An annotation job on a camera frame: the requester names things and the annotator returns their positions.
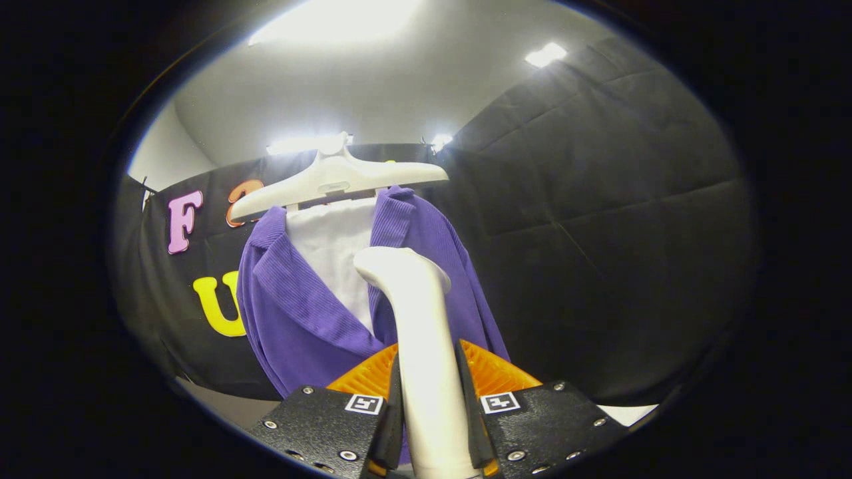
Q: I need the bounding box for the white garment steamer head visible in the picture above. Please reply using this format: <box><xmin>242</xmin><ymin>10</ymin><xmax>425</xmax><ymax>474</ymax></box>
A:
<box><xmin>353</xmin><ymin>246</ymin><xmax>481</xmax><ymax>479</ymax></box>

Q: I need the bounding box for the white plastic clothes hanger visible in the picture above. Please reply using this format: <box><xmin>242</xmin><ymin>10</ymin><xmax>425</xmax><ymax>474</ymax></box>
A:
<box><xmin>230</xmin><ymin>132</ymin><xmax>450</xmax><ymax>224</ymax></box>

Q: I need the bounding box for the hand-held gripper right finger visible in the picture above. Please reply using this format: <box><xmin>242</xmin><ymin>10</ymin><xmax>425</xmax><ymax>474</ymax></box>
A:
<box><xmin>454</xmin><ymin>338</ymin><xmax>626</xmax><ymax>477</ymax></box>

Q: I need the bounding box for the oval ceiling light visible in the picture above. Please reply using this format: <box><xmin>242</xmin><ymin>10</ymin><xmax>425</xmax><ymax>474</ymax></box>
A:
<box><xmin>266</xmin><ymin>134</ymin><xmax>354</xmax><ymax>156</ymax></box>

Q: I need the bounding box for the black backdrop cloth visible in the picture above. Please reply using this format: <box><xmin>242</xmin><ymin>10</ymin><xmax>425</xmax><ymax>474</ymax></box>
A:
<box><xmin>110</xmin><ymin>37</ymin><xmax>757</xmax><ymax>408</ymax></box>

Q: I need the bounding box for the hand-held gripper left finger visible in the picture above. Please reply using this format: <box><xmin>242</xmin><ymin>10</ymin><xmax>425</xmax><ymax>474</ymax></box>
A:
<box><xmin>245</xmin><ymin>343</ymin><xmax>404</xmax><ymax>478</ymax></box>

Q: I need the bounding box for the grey drawer cabinet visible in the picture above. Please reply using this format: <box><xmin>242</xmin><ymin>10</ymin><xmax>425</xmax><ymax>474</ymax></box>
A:
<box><xmin>174</xmin><ymin>376</ymin><xmax>284</xmax><ymax>430</ymax></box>

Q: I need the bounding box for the purple corduroy jacket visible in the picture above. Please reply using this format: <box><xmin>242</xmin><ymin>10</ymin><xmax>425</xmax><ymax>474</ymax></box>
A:
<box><xmin>236</xmin><ymin>185</ymin><xmax>512</xmax><ymax>466</ymax></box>

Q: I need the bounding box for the double panel ceiling light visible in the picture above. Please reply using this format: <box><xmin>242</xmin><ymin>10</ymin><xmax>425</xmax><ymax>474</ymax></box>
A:
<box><xmin>524</xmin><ymin>42</ymin><xmax>568</xmax><ymax>69</ymax></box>

